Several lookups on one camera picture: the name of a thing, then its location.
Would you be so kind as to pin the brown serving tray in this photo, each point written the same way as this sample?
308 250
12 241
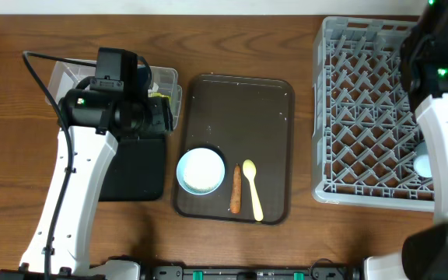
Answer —
240 118

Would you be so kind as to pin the grey dishwasher rack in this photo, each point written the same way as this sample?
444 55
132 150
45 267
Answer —
365 132

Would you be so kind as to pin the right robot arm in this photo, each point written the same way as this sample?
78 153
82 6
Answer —
424 76

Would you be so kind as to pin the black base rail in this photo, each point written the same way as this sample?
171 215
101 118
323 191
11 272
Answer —
322 271

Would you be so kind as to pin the yellow plastic spoon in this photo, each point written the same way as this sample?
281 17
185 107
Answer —
250 171

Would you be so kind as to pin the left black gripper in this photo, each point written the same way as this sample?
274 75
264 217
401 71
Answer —
161 121

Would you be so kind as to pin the light blue cup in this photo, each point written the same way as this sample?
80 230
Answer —
421 163

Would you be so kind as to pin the light blue rice bowl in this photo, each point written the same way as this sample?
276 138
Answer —
200 171

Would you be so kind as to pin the dark blue plate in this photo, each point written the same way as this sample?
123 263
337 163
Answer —
144 74

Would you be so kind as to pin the black tray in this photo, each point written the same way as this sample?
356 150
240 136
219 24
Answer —
137 171

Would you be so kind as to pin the clear plastic waste bin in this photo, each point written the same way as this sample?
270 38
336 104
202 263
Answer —
66 76

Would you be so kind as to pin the carrot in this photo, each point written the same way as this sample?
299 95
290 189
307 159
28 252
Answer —
235 200

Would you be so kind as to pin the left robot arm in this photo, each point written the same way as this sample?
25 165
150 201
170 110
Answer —
60 245

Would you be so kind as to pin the green yellow snack wrapper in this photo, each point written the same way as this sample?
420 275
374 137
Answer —
153 95

